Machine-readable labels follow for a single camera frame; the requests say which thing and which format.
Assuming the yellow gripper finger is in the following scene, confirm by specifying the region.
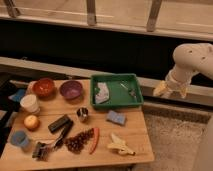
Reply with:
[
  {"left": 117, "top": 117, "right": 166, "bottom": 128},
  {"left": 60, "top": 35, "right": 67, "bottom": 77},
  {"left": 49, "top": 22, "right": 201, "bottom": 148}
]
[
  {"left": 153, "top": 81, "right": 170, "bottom": 98},
  {"left": 180, "top": 88, "right": 187, "bottom": 98}
]

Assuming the white paper cup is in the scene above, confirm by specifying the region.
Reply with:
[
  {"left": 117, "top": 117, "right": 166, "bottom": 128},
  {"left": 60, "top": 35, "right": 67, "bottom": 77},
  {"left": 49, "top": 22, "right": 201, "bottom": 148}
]
[{"left": 20, "top": 94, "right": 40, "bottom": 113}]

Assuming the silver metal fork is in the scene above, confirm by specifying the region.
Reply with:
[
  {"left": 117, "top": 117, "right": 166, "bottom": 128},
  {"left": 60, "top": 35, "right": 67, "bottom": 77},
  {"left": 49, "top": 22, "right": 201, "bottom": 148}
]
[{"left": 120, "top": 83, "right": 135, "bottom": 97}]

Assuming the bunch of dark grapes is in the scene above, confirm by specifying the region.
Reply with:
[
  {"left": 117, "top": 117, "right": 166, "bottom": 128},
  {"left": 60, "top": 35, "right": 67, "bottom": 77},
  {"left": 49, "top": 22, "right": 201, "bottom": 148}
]
[{"left": 64, "top": 129, "right": 94, "bottom": 153}]

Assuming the green plastic tray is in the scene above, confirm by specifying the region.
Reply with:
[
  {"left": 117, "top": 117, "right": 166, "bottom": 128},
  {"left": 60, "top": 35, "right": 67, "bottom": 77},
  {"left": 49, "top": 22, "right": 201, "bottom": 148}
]
[{"left": 90, "top": 74, "right": 143, "bottom": 110}]

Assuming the red chili pepper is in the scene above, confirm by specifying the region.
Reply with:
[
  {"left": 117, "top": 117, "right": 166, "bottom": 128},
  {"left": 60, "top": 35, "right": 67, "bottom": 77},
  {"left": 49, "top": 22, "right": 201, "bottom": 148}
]
[{"left": 89, "top": 127, "right": 100, "bottom": 154}]

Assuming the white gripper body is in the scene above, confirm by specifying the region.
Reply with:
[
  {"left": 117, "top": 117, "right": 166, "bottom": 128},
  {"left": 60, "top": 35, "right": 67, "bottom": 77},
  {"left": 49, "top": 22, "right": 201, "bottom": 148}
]
[{"left": 165, "top": 70, "right": 191, "bottom": 91}]

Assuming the blue sponge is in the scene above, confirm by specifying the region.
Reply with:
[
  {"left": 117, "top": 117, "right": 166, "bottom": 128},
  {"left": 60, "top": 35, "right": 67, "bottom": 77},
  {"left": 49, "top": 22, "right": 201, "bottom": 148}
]
[{"left": 106, "top": 111, "right": 126, "bottom": 125}]

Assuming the white crumpled cloth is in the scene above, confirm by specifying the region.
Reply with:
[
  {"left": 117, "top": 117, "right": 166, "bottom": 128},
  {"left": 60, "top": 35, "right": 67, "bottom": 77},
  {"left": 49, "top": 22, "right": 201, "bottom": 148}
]
[{"left": 95, "top": 82, "right": 110, "bottom": 104}]

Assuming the black handled brush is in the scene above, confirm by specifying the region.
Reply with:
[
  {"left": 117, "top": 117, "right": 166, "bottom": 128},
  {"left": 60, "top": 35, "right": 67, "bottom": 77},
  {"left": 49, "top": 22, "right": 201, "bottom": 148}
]
[{"left": 31, "top": 120, "right": 74, "bottom": 162}]

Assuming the red bowl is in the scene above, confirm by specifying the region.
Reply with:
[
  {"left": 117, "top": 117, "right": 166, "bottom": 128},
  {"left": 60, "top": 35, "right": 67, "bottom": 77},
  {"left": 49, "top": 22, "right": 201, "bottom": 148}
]
[{"left": 32, "top": 78, "right": 55, "bottom": 98}]

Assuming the purple bowl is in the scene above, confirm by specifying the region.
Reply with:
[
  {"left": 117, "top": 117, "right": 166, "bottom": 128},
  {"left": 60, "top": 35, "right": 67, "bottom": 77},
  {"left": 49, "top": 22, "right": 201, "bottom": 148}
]
[{"left": 59, "top": 80, "right": 83, "bottom": 100}]

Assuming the orange apple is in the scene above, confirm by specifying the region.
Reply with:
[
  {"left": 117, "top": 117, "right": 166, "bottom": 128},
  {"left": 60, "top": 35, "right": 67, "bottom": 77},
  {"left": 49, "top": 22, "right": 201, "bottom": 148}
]
[{"left": 24, "top": 115, "right": 40, "bottom": 131}]

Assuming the small metal cup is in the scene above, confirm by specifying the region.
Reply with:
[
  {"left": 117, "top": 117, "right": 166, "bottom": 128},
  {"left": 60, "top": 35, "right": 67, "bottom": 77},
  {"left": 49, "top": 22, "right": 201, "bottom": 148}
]
[{"left": 77, "top": 107, "right": 89, "bottom": 122}]

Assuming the peeled yellow banana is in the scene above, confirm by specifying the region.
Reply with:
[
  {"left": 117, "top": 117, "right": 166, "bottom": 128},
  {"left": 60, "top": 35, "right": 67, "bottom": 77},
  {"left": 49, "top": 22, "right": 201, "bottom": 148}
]
[{"left": 107, "top": 133, "right": 135, "bottom": 155}]

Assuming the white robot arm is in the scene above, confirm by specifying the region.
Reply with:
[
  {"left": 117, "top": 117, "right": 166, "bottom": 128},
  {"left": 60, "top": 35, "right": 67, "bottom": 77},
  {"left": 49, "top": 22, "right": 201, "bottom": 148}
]
[{"left": 153, "top": 43, "right": 213, "bottom": 98}]

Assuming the black rectangular box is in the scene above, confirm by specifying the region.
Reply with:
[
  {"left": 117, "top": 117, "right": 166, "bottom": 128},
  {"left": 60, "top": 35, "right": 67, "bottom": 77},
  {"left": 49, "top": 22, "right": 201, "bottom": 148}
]
[{"left": 48, "top": 115, "right": 70, "bottom": 133}]

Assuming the blue plastic cup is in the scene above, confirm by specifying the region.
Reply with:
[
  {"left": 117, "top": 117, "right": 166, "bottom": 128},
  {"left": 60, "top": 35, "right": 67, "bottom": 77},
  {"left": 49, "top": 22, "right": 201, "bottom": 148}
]
[{"left": 10, "top": 130, "right": 30, "bottom": 148}]

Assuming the blue cloth at table edge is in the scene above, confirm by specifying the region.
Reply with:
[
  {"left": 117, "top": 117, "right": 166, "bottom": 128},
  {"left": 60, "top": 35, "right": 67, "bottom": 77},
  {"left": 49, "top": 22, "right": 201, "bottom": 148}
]
[{"left": 9, "top": 89, "right": 26, "bottom": 102}]

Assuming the black handled spoon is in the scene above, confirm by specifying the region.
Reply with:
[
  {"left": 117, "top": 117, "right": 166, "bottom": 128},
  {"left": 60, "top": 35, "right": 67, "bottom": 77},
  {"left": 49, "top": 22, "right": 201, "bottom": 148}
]
[{"left": 53, "top": 124, "right": 72, "bottom": 149}]

